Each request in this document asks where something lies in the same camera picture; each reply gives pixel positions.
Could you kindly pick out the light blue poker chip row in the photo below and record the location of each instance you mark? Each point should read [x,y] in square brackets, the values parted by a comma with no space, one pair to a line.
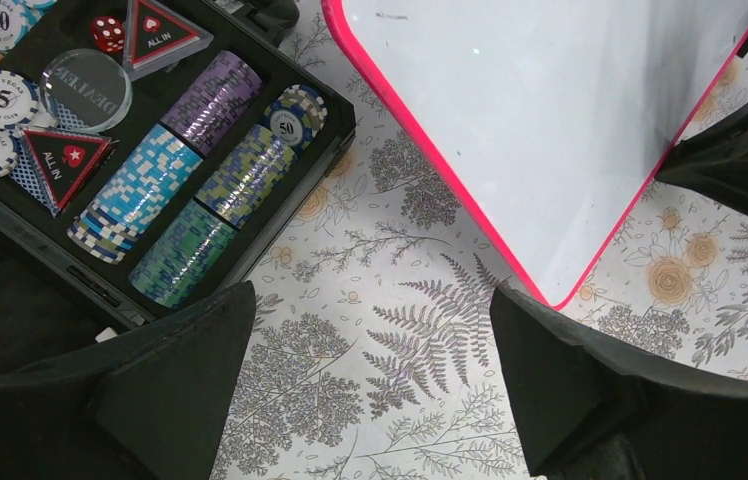
[134,196]

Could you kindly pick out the purple poker chip row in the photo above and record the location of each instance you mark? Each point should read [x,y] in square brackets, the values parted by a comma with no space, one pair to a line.
[212,104]

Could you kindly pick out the clear round dealer button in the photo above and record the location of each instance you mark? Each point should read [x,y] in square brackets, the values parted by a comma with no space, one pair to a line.
[86,91]

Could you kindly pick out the pink framed whiteboard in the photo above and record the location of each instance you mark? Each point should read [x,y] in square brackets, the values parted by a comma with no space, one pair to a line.
[546,118]

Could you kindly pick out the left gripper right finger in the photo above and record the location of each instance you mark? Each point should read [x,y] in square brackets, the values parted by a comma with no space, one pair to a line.
[589,406]

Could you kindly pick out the green poker chip row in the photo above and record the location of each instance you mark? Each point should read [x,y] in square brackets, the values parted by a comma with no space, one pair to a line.
[182,256]

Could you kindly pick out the red die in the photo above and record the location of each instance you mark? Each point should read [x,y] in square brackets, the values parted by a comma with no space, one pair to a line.
[108,34]

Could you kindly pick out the black poker chip case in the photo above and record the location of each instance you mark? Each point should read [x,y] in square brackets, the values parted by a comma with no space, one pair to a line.
[30,235]

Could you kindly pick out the triangular all in marker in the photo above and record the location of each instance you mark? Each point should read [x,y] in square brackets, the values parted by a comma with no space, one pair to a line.
[54,165]
[157,37]

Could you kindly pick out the floral patterned table mat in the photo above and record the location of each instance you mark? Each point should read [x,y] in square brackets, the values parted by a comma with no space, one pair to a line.
[372,354]

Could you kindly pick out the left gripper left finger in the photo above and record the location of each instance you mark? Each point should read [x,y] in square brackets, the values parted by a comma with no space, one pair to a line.
[150,403]

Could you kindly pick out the olive blue poker chip row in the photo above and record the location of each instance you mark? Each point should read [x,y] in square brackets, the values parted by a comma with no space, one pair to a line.
[265,155]

